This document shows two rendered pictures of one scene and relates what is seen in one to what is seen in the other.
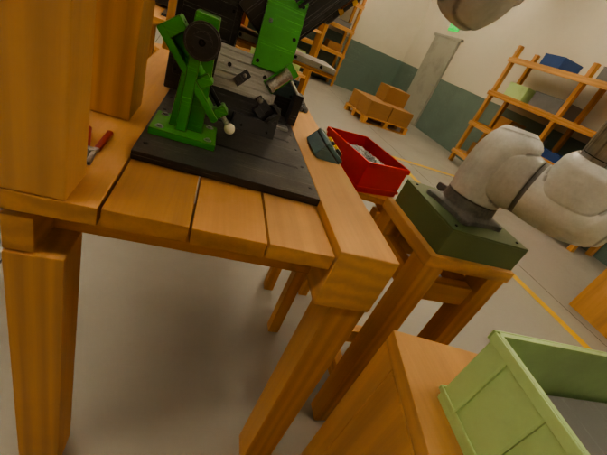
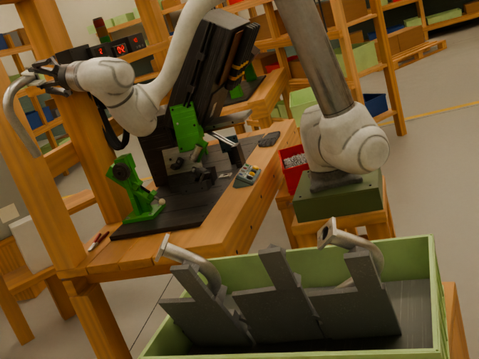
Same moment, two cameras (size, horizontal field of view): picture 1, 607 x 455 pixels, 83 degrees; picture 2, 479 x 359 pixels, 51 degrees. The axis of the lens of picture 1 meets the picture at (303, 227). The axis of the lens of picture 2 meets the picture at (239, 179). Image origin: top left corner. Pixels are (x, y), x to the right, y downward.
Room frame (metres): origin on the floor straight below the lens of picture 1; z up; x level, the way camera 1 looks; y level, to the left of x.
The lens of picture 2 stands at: (-0.40, -1.35, 1.58)
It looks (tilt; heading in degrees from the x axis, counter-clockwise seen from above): 18 degrees down; 43
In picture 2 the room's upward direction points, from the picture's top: 18 degrees counter-clockwise
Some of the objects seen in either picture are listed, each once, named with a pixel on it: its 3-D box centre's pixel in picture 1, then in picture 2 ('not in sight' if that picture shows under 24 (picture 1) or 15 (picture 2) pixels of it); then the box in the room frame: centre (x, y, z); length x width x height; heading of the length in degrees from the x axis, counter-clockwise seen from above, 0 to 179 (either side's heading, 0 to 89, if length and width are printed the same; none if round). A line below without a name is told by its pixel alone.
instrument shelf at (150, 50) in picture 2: not in sight; (108, 64); (1.09, 0.63, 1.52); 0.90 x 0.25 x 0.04; 22
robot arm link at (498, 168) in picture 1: (499, 165); (325, 134); (1.05, -0.44, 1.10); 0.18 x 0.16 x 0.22; 57
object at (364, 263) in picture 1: (301, 149); (259, 179); (1.30, 0.13, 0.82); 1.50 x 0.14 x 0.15; 22
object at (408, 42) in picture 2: not in sight; (400, 47); (7.95, 2.10, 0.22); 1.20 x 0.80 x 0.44; 156
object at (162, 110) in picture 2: (207, 35); (172, 142); (1.24, 0.56, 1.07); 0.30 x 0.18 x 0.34; 22
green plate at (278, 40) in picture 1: (278, 32); (188, 125); (1.15, 0.31, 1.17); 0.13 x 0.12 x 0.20; 22
